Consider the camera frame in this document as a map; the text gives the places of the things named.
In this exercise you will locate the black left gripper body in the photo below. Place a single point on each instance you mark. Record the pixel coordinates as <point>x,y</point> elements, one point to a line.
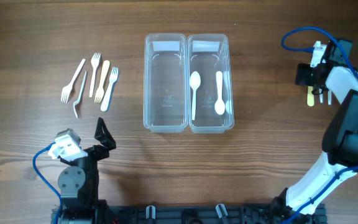
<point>96,153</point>

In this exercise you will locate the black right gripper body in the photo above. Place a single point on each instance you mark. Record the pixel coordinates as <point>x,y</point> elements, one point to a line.
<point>306,75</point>

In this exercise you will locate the yellow plastic spoon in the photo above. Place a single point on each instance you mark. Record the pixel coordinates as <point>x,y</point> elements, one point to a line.
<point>310,97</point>

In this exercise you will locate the cream wide-handle fork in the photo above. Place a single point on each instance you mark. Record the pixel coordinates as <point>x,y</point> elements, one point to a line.
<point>100,91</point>

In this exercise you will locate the light blue wide-handle fork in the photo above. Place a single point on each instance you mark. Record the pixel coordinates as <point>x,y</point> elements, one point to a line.
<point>112,79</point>

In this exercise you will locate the white slim fork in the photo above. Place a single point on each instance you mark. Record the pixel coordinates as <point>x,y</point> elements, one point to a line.
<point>95,61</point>

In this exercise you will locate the white wide-handle spoon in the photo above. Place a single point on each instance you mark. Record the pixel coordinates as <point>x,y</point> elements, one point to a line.
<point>219,105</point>

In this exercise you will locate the white spoon with long handle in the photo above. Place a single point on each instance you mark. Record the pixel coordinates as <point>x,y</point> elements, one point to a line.
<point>195,82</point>

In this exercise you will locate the white plastic spoon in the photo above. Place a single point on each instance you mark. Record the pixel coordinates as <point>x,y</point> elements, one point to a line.
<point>329,95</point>
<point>321,97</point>

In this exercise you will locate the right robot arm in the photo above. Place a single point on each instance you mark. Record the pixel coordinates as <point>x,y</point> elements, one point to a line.
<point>338,160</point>

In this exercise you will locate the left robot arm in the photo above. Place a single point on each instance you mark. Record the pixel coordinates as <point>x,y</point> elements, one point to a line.
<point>78,183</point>

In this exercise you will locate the left clear plastic container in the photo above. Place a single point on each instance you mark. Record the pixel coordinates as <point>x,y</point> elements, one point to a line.
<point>164,83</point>

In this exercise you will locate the clear plastic container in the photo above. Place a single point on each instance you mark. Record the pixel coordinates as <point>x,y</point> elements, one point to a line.
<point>207,54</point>
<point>164,83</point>

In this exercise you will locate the right clear plastic container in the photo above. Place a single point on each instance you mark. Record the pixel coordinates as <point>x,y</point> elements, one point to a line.
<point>207,54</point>

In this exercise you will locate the white bent thin fork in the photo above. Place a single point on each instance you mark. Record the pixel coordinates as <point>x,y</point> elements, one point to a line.
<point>78,101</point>

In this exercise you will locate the white fork leftmost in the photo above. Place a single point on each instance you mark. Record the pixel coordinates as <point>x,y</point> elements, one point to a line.
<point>66,91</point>

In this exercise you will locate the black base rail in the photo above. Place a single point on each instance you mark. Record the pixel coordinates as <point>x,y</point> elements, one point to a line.
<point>244,214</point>

